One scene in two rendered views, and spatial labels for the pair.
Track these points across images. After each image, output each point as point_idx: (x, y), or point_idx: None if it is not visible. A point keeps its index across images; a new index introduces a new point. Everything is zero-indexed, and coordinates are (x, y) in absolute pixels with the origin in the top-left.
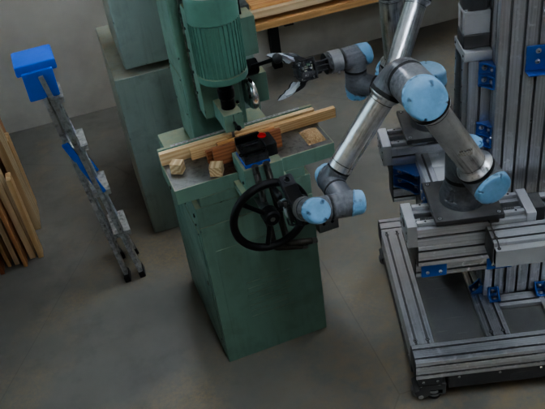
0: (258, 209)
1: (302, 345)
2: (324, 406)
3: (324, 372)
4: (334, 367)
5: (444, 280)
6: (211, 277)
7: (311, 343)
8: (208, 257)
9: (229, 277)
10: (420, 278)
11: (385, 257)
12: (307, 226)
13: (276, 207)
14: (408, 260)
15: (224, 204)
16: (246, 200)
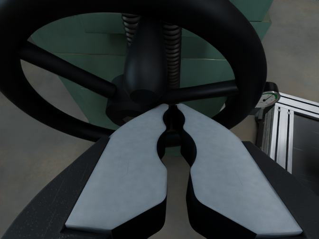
0: (88, 81)
1: (168, 165)
2: (157, 237)
3: (172, 201)
4: (182, 199)
5: (318, 188)
6: (80, 109)
7: (174, 166)
8: (70, 91)
9: (104, 115)
10: (294, 173)
11: (267, 129)
12: (215, 99)
13: (168, 77)
14: (290, 148)
15: (79, 24)
16: (15, 39)
